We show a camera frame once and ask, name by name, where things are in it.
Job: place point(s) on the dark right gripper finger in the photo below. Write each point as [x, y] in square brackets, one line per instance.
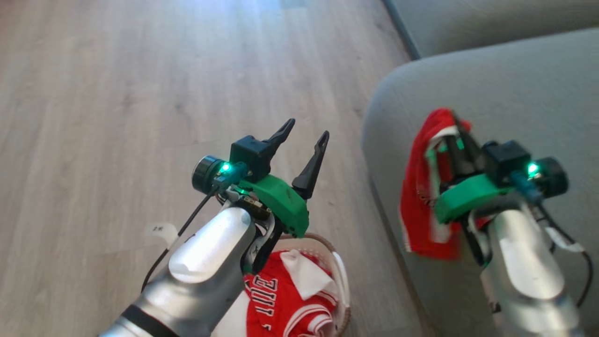
[453, 157]
[468, 145]

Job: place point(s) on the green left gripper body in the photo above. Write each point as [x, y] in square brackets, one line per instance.
[285, 203]

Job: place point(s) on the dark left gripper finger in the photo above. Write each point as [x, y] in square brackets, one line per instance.
[282, 132]
[312, 166]

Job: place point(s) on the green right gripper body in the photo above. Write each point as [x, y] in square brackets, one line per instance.
[465, 196]

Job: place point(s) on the red garment with white trim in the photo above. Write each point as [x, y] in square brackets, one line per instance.
[419, 201]

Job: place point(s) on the red jersey with white lettering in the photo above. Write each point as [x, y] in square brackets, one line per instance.
[276, 304]

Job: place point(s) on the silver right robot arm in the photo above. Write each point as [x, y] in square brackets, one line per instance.
[529, 267]

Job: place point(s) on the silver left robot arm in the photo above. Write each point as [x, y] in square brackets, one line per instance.
[206, 271]

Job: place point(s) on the grey sofa seat cushion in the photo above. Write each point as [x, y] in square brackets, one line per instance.
[524, 103]

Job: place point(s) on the white perforated laundry basket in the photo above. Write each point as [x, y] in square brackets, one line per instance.
[341, 276]

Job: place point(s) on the grey sofa backrest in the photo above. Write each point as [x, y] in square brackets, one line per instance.
[486, 21]

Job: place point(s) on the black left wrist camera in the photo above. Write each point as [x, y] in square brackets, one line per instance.
[250, 154]

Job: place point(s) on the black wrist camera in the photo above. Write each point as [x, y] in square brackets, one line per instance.
[510, 161]
[250, 154]

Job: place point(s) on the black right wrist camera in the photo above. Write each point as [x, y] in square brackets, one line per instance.
[510, 161]

